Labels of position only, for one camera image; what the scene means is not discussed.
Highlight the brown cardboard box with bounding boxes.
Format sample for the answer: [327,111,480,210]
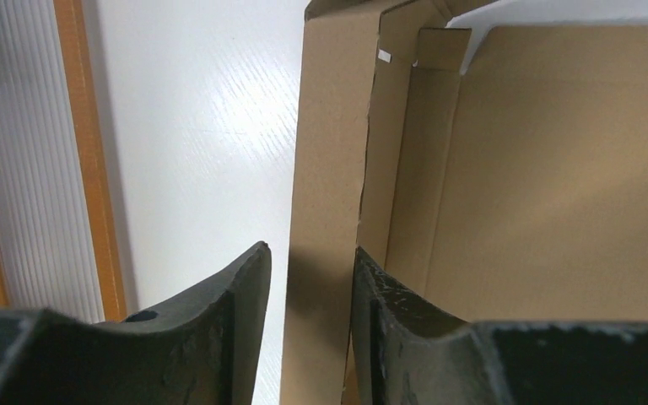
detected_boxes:
[280,1,648,404]

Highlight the orange wooden rack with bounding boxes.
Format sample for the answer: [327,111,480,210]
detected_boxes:
[0,1,128,321]

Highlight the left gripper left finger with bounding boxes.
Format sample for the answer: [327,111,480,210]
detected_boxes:
[0,241,272,404]

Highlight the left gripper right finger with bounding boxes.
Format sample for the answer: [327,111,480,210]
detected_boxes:
[351,248,648,404]

